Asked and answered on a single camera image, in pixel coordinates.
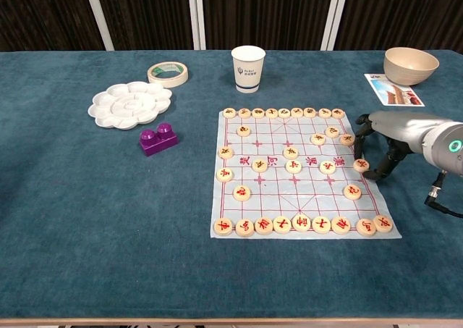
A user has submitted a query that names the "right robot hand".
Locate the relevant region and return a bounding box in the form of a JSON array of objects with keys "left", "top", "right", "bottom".
[{"left": 353, "top": 111, "right": 448, "bottom": 180}]

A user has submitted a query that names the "picture postcard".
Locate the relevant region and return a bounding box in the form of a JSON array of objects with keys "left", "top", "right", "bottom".
[{"left": 364, "top": 73, "right": 425, "bottom": 107}]

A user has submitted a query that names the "beige bowl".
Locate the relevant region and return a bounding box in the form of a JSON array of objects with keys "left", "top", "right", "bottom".
[{"left": 383, "top": 46, "right": 441, "bottom": 87}]

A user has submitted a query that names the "plastic xiangqi board sheet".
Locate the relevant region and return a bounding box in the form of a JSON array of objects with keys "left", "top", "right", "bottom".
[{"left": 210, "top": 109, "right": 402, "bottom": 240}]

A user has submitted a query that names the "white paper cup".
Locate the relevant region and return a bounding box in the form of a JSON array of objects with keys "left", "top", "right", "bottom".
[{"left": 231, "top": 45, "right": 266, "bottom": 94}]

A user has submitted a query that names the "beige masking tape roll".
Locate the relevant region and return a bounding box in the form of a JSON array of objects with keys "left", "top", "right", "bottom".
[{"left": 146, "top": 61, "right": 190, "bottom": 88}]

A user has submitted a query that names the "purple building block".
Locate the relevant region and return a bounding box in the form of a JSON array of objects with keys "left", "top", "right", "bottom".
[{"left": 139, "top": 122, "right": 180, "bottom": 158}]

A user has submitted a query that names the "white flower paint palette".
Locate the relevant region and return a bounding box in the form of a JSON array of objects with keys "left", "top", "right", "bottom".
[{"left": 87, "top": 81, "right": 173, "bottom": 130}]

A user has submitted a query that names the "teal table cloth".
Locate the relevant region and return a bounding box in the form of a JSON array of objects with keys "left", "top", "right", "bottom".
[{"left": 0, "top": 49, "right": 463, "bottom": 320}]

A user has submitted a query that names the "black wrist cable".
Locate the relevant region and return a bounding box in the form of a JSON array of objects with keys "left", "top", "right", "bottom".
[{"left": 424, "top": 170, "right": 463, "bottom": 219}]

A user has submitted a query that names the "white partition post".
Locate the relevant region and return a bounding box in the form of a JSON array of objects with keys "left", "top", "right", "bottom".
[
  {"left": 187, "top": 0, "right": 207, "bottom": 51},
  {"left": 82, "top": 0, "right": 115, "bottom": 51},
  {"left": 320, "top": 0, "right": 351, "bottom": 51}
]

